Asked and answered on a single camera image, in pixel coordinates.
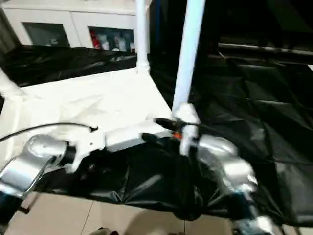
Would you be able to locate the white plastic table leg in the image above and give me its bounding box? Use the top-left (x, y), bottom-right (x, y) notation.
top-left (134, 0), bottom-right (150, 73)
top-left (0, 67), bottom-right (25, 98)
top-left (172, 0), bottom-right (206, 111)

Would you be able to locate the black left robot foot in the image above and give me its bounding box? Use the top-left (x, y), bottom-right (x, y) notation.
top-left (92, 227), bottom-right (120, 235)

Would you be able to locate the black work mat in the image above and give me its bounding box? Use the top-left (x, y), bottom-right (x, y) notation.
top-left (0, 44), bottom-right (313, 227)

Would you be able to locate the red package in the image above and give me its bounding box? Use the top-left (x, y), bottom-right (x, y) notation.
top-left (90, 31), bottom-right (100, 49)

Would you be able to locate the white glass-door cabinet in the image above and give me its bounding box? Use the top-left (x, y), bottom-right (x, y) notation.
top-left (1, 0), bottom-right (137, 52)

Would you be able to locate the grey curtain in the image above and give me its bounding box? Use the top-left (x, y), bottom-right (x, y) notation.
top-left (0, 9), bottom-right (19, 53)

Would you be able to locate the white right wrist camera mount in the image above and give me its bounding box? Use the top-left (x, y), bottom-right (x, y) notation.
top-left (172, 102), bottom-right (201, 157)

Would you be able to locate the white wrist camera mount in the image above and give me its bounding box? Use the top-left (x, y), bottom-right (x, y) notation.
top-left (172, 102), bottom-right (201, 157)
top-left (69, 131), bottom-right (106, 173)

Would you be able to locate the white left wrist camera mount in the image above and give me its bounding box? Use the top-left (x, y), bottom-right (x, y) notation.
top-left (69, 131), bottom-right (106, 173)

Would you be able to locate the dark metal rail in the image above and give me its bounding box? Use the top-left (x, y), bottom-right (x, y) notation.
top-left (217, 43), bottom-right (313, 58)

